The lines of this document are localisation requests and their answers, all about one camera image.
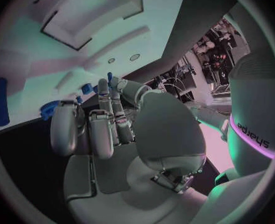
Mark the short blue peg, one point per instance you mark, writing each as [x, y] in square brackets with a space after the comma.
[79, 99]

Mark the workshop equipment rack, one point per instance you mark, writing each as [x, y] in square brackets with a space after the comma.
[218, 59]

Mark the white task board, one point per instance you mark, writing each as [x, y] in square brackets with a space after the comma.
[148, 13]

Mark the small blue plug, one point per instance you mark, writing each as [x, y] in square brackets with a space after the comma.
[95, 89]

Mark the blue gear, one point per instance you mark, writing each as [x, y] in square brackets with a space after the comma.
[47, 110]

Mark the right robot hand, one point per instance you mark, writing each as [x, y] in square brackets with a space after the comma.
[118, 171]

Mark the blue block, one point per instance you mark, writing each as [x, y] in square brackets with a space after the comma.
[87, 88]

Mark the long blue cylinder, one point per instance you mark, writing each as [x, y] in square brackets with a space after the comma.
[1, 102]

